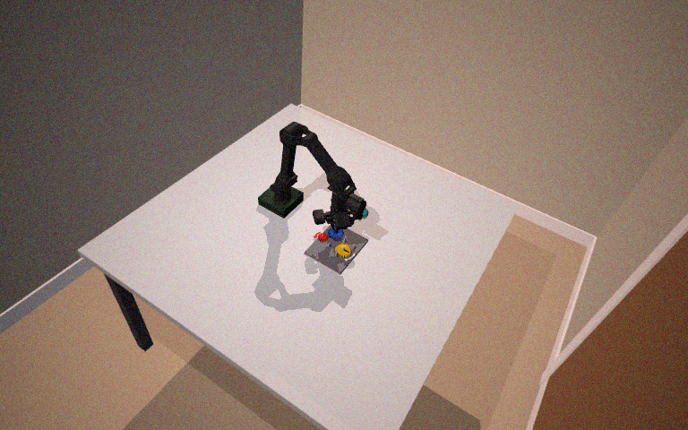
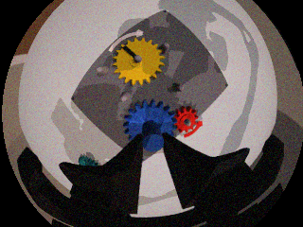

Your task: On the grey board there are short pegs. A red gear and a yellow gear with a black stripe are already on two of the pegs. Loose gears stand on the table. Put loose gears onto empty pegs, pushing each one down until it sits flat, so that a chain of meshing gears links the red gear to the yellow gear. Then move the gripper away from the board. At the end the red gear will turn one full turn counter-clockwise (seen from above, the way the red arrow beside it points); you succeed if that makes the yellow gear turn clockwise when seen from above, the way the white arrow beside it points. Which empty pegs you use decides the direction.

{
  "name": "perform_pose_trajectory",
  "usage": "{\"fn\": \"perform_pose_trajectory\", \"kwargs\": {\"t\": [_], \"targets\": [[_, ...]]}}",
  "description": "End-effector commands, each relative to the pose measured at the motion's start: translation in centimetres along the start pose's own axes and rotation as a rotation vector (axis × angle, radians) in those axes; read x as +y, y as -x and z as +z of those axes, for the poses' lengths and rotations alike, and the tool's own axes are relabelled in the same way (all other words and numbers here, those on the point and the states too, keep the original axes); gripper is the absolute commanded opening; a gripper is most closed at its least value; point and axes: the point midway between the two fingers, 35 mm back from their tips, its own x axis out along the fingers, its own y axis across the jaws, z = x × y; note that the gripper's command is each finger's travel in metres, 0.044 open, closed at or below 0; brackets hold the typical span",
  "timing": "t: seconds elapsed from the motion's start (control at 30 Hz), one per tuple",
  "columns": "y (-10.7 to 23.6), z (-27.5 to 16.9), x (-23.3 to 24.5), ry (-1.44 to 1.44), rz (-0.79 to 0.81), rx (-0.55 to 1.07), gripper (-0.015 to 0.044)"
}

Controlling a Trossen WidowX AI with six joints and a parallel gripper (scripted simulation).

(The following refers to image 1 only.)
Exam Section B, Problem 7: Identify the yellow gear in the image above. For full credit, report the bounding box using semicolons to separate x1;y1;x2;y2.
335;244;352;258

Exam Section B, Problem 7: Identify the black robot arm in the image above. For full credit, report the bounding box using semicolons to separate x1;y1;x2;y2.
270;122;366;230

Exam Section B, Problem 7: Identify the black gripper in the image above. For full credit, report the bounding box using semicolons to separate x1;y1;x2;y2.
313;203;363;230

